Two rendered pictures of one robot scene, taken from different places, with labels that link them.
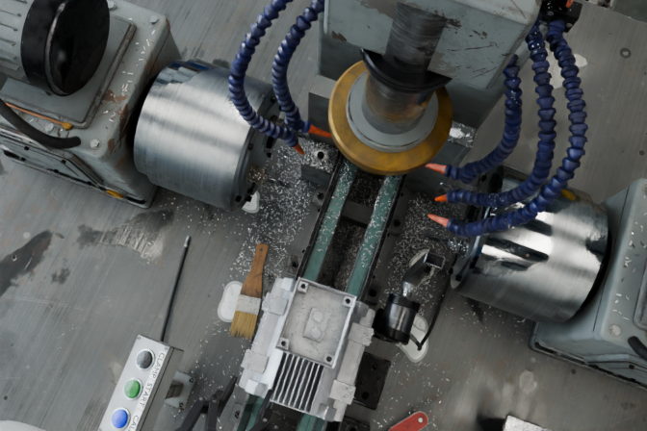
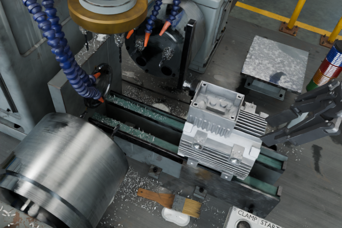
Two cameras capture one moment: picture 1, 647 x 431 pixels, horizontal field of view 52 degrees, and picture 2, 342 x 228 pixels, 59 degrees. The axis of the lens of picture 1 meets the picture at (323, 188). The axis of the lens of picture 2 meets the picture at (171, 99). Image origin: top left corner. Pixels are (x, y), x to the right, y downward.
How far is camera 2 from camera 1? 75 cm
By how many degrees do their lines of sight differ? 43
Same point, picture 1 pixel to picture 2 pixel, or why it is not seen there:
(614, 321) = not seen: outside the picture
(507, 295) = (196, 35)
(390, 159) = (140, 2)
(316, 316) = (214, 102)
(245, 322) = (190, 206)
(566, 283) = (194, 8)
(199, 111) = (53, 150)
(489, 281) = not seen: hidden behind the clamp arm
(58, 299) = not seen: outside the picture
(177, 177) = (100, 190)
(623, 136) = not seen: hidden behind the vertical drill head
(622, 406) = (227, 50)
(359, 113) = (109, 1)
